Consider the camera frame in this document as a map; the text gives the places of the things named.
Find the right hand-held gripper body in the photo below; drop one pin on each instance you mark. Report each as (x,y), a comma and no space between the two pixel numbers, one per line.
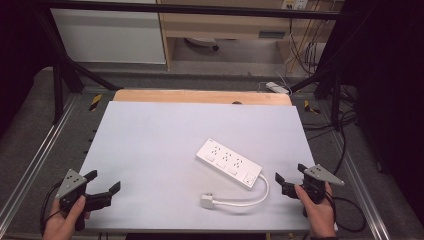
(316,186)

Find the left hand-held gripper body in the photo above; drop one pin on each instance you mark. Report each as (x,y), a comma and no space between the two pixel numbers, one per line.
(70,182)

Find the white plug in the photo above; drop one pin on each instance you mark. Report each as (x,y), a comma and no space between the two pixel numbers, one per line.
(206,201)

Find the person's right hand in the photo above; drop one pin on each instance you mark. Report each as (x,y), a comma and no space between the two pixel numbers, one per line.
(320,220)

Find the person's left hand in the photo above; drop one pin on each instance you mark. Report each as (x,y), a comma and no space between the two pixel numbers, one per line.
(60,225)

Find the yellow black tape marker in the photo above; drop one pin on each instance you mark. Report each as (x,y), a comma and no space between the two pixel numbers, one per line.
(95,102)
(310,107)

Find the white table mat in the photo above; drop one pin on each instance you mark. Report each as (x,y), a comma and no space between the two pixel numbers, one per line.
(160,160)

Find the black metal stand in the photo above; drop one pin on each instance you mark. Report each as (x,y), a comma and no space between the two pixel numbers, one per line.
(335,96)
(63,73)

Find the small white floor power strip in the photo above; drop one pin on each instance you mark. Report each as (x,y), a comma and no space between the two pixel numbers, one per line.
(276,87)

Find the black curtain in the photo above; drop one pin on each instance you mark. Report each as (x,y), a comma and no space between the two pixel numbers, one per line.
(16,50)
(386,83)

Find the wooden table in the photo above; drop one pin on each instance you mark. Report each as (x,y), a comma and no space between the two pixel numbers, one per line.
(186,96)

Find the white cabinet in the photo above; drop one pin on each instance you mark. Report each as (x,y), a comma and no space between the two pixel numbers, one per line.
(106,36)

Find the chair wheel base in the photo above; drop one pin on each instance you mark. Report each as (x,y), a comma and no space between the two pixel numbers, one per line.
(201,42)

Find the light wooden desk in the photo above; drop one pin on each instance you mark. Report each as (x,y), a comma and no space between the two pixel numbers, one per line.
(226,25)

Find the aluminium rail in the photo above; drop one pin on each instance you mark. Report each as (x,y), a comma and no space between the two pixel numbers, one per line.
(360,186)
(36,156)

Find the white wall socket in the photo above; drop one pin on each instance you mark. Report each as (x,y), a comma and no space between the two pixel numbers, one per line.
(295,4)

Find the black metal frame bar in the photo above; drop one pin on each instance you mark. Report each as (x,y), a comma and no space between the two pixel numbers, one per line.
(200,9)

